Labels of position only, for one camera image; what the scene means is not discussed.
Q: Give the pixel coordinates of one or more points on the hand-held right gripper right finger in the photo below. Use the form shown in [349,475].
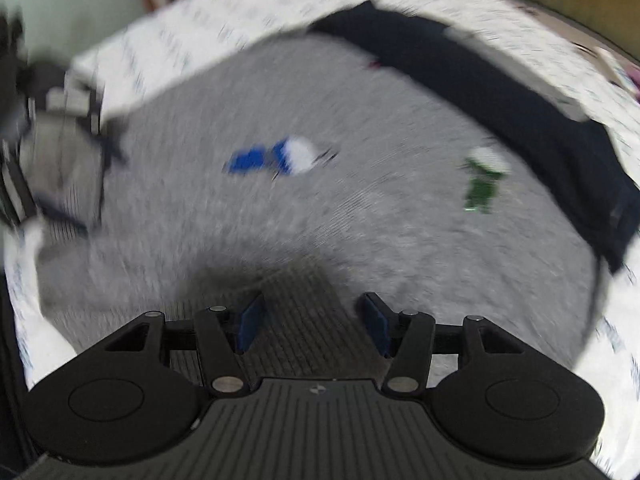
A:
[377,327]

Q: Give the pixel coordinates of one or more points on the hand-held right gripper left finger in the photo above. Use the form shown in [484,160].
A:
[250,325]

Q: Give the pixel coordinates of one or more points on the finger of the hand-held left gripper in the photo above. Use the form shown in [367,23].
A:
[62,216]
[106,145]

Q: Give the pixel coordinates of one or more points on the grey sweater with navy sleeves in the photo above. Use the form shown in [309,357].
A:
[350,210]

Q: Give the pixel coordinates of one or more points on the white script-printed quilt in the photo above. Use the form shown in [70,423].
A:
[210,15]

